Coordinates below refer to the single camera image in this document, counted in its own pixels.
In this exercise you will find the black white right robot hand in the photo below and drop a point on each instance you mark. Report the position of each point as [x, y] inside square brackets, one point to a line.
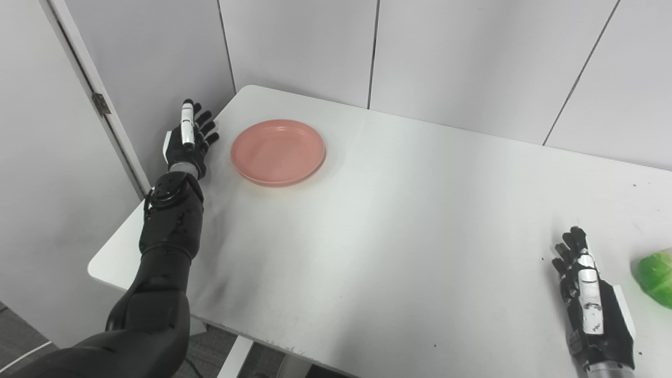
[611, 325]

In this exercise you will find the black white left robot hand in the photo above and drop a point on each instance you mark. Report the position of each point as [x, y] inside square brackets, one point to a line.
[181, 155]

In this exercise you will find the green white toy cabbage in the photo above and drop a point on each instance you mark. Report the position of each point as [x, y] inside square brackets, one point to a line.
[659, 275]

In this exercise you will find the pink plate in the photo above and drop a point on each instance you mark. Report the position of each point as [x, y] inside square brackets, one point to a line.
[277, 152]

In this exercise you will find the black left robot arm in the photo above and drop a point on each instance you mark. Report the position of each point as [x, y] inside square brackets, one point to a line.
[168, 231]

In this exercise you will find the metal door hinge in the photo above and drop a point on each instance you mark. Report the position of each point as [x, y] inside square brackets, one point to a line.
[101, 104]

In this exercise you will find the white table leg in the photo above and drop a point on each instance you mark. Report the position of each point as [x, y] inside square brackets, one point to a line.
[233, 359]

